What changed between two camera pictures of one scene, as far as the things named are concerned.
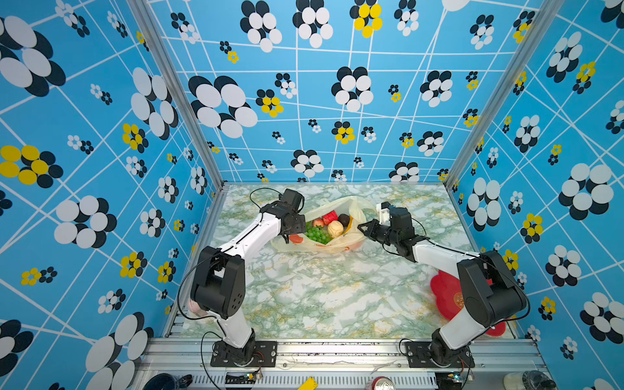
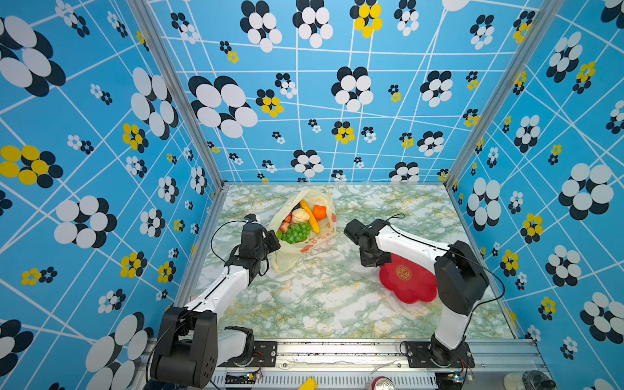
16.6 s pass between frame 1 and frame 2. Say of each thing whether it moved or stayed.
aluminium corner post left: stayed
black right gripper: moved
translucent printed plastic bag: moved
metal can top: stayed
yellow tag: stayed
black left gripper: moved
